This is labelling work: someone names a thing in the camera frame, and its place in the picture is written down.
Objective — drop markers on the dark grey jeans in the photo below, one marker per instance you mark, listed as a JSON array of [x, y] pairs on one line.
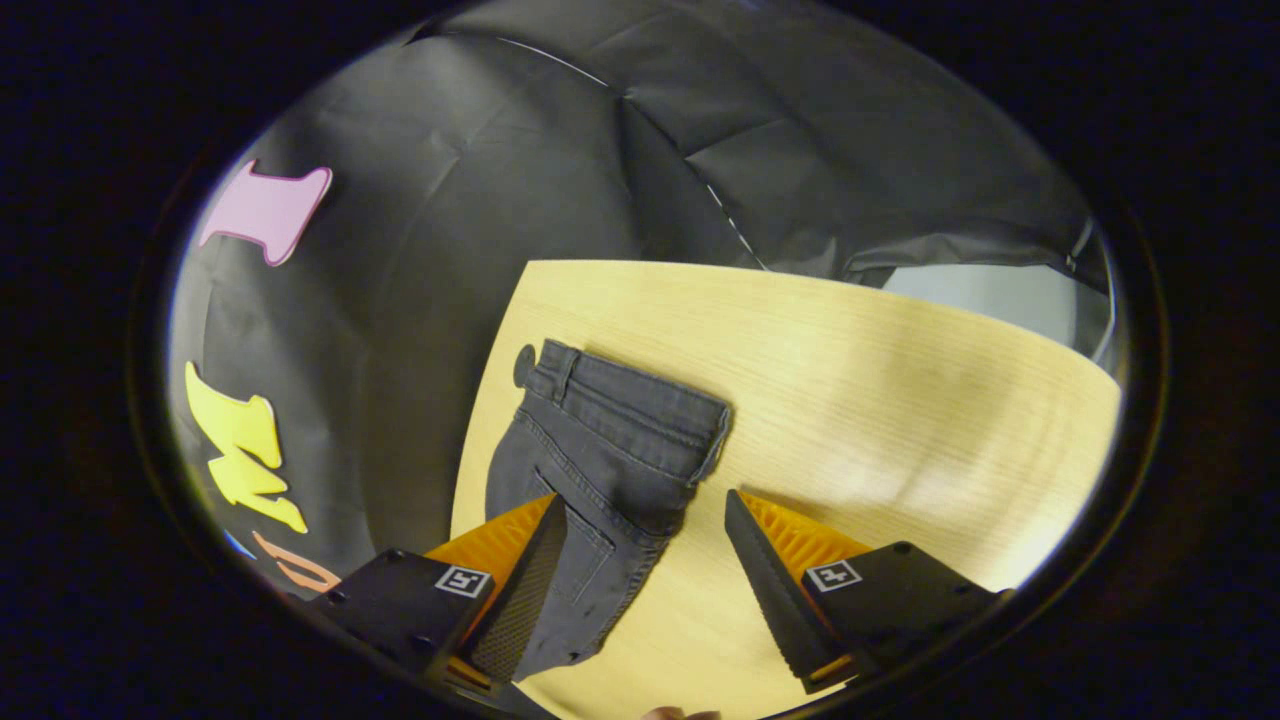
[[610, 450]]

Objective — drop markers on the black backdrop cloth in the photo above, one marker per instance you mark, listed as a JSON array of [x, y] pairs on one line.
[[480, 170]]

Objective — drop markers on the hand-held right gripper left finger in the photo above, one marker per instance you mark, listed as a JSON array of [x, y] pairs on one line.
[[520, 600]]

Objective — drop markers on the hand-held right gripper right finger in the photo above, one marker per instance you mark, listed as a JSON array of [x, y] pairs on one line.
[[775, 600]]

